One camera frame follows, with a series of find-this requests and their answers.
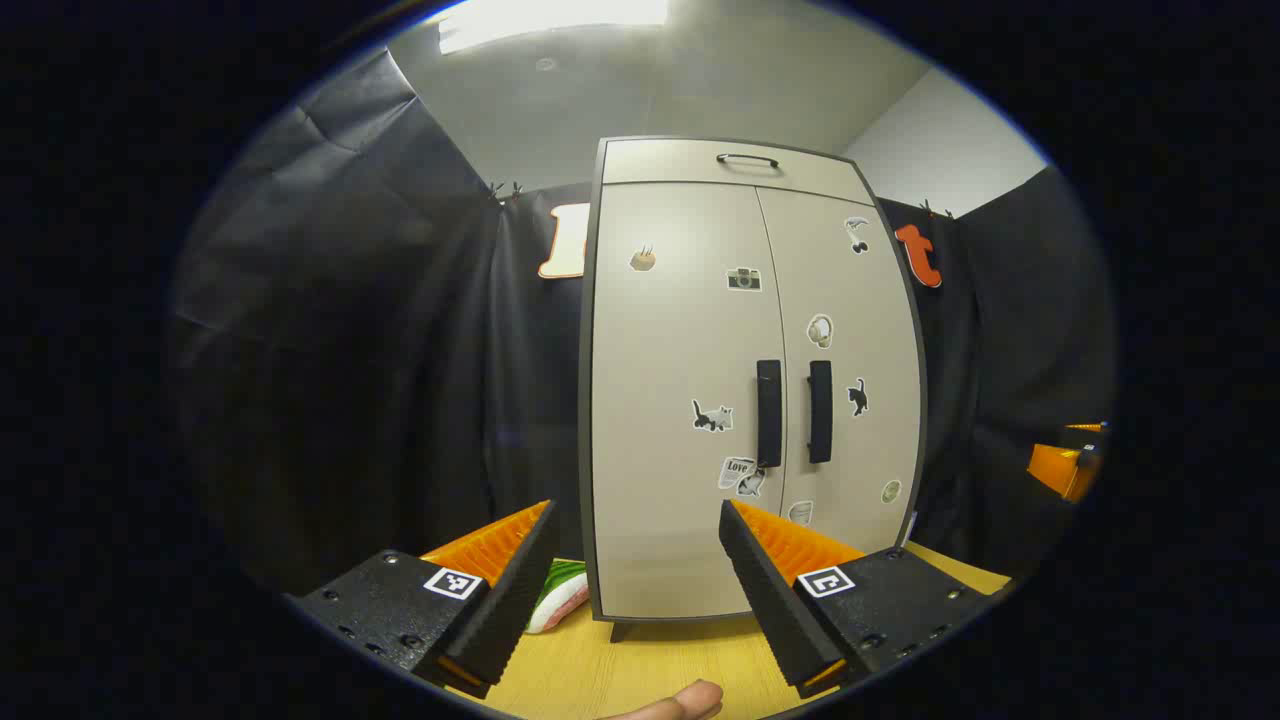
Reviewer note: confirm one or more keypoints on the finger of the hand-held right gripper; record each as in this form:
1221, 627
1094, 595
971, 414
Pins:
1060, 468

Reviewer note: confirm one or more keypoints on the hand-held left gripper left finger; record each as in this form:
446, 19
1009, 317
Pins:
510, 600

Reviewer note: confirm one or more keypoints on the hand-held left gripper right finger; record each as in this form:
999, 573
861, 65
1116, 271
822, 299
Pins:
775, 600

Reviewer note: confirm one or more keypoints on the beige double-door shoe cabinet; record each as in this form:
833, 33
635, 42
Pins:
584, 430

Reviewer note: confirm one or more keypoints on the beige cabinet door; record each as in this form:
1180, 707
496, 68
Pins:
850, 290
670, 340

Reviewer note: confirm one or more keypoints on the beige cabinet top drawer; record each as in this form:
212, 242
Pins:
680, 160

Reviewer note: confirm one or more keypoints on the black backdrop cloth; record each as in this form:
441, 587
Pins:
350, 350

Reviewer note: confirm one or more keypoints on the ceiling light panel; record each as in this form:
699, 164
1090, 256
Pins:
550, 20

